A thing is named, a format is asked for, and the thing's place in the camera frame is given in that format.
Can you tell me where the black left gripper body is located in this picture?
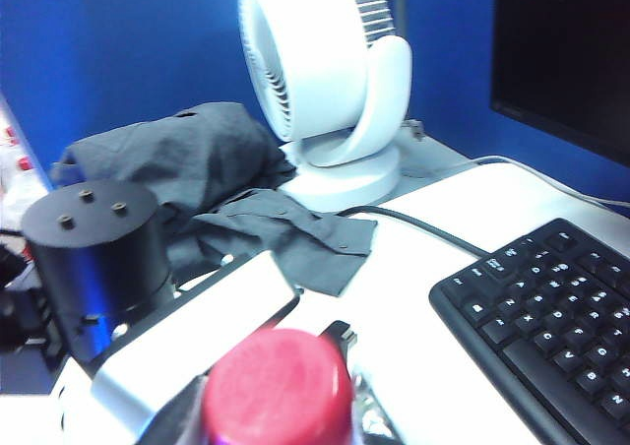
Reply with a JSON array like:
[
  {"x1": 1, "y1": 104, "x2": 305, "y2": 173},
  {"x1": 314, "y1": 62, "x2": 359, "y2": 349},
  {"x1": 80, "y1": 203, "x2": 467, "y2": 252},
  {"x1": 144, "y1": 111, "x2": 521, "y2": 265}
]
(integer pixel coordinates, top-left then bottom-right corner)
[{"x1": 170, "y1": 254, "x2": 253, "y2": 297}]

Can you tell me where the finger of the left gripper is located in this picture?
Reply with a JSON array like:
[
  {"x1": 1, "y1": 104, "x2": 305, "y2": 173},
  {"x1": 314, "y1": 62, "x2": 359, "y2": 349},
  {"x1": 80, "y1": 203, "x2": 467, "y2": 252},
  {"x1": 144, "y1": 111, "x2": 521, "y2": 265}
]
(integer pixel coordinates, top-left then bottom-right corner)
[{"x1": 318, "y1": 319, "x2": 359, "y2": 356}]

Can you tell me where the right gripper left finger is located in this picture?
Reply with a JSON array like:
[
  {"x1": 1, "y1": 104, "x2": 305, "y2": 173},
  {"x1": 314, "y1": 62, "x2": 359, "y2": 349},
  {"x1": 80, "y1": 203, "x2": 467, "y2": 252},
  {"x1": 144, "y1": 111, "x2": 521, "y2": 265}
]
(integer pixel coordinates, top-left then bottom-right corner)
[{"x1": 141, "y1": 374, "x2": 214, "y2": 445}]

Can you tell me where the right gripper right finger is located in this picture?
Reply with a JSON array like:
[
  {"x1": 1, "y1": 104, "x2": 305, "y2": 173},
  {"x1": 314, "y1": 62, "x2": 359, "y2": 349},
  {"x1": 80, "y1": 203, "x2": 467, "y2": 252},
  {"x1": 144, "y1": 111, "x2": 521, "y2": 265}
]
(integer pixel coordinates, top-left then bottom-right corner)
[{"x1": 348, "y1": 372, "x2": 401, "y2": 445}]

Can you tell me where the red bottle cap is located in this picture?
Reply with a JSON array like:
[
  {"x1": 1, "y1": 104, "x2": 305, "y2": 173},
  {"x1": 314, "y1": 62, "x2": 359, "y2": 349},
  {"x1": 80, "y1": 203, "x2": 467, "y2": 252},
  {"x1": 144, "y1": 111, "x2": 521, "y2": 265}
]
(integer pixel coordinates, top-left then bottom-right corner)
[{"x1": 201, "y1": 327, "x2": 356, "y2": 445}]

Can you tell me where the white board platform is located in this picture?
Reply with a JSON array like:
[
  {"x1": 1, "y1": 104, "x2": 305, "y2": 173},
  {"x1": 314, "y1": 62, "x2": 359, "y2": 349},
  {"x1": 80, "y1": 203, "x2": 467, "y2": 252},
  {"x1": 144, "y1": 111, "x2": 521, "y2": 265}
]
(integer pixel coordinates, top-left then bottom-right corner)
[{"x1": 275, "y1": 161, "x2": 630, "y2": 445}]

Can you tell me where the dark grey cloth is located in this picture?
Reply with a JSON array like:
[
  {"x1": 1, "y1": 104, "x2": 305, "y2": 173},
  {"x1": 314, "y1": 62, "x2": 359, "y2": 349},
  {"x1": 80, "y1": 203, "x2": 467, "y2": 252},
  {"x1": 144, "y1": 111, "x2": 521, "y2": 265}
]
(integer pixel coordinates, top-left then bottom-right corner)
[{"x1": 48, "y1": 100, "x2": 380, "y2": 298}]

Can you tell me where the black computer keyboard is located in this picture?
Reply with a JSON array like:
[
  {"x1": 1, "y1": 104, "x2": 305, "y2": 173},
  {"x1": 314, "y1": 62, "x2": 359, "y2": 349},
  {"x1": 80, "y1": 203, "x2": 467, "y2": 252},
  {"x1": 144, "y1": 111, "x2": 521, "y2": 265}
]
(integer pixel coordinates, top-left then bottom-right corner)
[{"x1": 428, "y1": 217, "x2": 630, "y2": 445}]

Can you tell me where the white desk fan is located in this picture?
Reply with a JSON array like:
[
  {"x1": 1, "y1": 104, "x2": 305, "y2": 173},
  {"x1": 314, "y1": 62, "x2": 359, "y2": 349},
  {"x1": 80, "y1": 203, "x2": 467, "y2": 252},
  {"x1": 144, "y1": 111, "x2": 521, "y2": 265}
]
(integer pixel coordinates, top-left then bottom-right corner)
[{"x1": 237, "y1": 0, "x2": 414, "y2": 214}]

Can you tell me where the red white plastic package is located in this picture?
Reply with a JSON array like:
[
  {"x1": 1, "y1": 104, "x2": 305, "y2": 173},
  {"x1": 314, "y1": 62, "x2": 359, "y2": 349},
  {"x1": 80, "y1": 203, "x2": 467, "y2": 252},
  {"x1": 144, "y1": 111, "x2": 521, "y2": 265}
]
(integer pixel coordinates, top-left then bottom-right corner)
[{"x1": 0, "y1": 95, "x2": 51, "y2": 206}]

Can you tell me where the black computer monitor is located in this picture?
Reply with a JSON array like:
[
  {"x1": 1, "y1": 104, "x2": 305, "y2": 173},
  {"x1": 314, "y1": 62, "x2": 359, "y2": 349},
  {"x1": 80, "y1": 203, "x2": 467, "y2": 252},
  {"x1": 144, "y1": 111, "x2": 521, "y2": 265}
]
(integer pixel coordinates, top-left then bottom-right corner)
[{"x1": 490, "y1": 0, "x2": 630, "y2": 168}]

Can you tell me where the black keyboard cable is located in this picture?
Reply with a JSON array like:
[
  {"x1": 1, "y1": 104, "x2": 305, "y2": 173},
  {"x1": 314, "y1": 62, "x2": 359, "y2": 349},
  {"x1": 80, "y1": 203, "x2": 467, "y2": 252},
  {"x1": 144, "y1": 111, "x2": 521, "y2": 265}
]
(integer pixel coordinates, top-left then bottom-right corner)
[{"x1": 338, "y1": 204, "x2": 494, "y2": 260}]

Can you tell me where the small grey cable connector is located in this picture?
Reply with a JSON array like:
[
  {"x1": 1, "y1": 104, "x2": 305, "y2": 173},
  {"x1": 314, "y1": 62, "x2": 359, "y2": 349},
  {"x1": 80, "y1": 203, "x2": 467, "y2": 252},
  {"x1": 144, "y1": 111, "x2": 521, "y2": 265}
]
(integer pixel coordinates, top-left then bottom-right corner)
[{"x1": 400, "y1": 118, "x2": 426, "y2": 143}]

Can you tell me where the white cable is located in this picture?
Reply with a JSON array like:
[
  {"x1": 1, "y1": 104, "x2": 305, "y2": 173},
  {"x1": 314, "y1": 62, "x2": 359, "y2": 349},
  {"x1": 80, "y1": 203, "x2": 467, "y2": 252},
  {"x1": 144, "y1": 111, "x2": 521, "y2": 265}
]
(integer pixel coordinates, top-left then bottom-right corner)
[{"x1": 462, "y1": 155, "x2": 630, "y2": 210}]

